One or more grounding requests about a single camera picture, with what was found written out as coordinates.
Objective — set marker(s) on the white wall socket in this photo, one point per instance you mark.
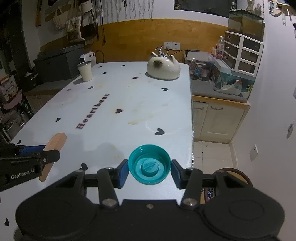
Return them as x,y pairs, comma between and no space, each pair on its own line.
172,45

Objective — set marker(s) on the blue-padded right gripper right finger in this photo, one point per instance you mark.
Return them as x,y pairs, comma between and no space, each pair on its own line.
190,180

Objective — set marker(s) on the round brown trash bin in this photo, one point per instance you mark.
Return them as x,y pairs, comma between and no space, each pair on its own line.
234,179

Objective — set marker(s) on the glass fish tank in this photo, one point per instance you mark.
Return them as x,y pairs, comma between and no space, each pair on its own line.
246,23

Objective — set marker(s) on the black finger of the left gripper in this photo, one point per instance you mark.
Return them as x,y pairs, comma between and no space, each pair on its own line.
50,156

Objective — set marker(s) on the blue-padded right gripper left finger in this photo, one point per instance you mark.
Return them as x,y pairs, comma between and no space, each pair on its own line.
109,179

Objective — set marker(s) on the cream paper cup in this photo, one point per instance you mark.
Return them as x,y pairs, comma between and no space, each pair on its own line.
85,70

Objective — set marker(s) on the clear plastic storage box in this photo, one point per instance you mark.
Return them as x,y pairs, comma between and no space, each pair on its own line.
200,64

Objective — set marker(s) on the white small heater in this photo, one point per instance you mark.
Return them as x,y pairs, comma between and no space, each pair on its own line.
90,56

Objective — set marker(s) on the white wall switch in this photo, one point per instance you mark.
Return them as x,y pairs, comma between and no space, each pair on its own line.
253,153

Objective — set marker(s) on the white cat-shaped ceramic bowl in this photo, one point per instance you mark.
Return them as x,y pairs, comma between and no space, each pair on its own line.
163,67

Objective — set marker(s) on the dark grey storage chest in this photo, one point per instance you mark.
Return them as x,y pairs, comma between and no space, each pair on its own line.
59,65

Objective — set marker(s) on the teal plastic lid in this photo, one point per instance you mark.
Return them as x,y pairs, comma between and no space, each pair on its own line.
149,164

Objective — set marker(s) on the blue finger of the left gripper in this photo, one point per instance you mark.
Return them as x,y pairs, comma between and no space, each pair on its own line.
30,150

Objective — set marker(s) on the hanging tote bag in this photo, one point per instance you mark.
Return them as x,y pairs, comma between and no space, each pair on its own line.
73,24

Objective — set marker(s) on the white drawer organizer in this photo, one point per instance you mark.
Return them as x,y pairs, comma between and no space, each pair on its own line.
242,54

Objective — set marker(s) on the wooden piece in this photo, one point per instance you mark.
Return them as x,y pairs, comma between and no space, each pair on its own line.
55,143

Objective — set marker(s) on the cream lower cabinet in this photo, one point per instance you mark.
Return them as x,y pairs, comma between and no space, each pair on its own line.
217,120

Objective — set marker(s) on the teal patterned box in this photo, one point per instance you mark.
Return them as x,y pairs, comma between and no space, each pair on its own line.
226,81

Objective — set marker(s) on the plastic water bottle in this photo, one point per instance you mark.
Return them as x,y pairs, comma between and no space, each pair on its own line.
220,48

